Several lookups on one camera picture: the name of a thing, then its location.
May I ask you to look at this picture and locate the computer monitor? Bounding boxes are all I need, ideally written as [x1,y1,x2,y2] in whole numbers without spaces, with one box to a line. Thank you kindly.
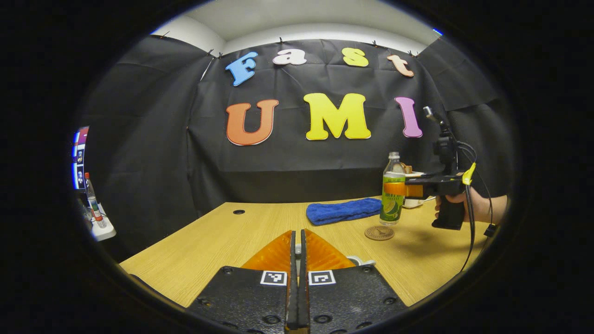
[71,126,90,190]

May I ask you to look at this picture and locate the white teacup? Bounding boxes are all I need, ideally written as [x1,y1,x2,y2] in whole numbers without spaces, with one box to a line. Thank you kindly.
[346,255,377,268]

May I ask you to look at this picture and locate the green label water bottle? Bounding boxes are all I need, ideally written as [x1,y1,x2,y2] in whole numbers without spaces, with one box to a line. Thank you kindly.
[380,152,407,226]

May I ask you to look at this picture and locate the black backdrop cloth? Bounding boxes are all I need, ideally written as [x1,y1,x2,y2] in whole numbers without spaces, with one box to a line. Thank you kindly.
[77,35,516,260]

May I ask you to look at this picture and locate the blue towel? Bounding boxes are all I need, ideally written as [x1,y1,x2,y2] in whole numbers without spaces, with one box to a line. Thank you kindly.
[306,198,382,226]

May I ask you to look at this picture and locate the round brown coaster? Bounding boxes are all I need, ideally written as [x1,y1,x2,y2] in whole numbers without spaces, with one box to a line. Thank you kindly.
[364,225,395,241]

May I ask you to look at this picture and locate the white toaster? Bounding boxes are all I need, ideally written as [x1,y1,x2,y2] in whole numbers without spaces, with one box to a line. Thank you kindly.
[400,169,438,209]

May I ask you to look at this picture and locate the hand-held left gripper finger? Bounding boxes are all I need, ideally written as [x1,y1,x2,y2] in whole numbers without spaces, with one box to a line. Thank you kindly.
[299,229,410,334]
[185,230,298,334]

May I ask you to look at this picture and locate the red capped bottle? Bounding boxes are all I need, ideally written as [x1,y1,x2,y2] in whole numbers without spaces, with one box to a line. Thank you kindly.
[85,173,104,224]

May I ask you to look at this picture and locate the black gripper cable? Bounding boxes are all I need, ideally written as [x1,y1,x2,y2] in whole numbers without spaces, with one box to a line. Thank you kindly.
[456,141,494,274]

